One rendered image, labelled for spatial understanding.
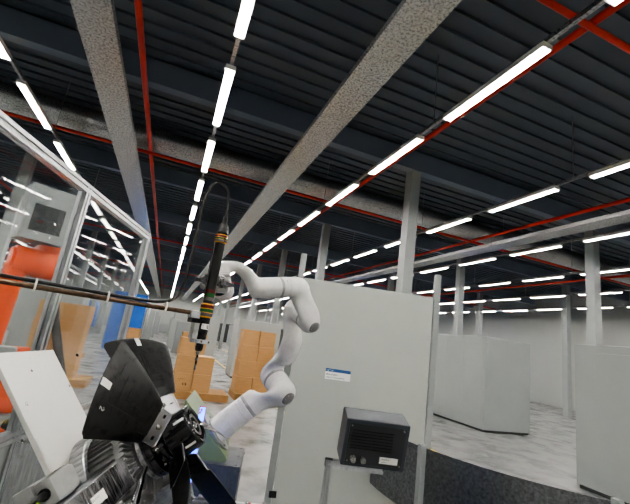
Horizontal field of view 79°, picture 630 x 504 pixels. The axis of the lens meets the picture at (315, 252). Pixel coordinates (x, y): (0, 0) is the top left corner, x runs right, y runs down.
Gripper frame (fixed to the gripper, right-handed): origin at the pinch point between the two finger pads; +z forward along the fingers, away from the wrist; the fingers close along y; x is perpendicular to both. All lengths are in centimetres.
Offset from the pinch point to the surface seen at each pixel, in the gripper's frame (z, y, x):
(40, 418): 21, 31, -43
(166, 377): 1.1, 7.7, -32.5
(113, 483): 28, 8, -53
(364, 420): -29, -64, -43
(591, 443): -421, -500, -101
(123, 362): 31.3, 11.1, -26.4
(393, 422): -30, -76, -42
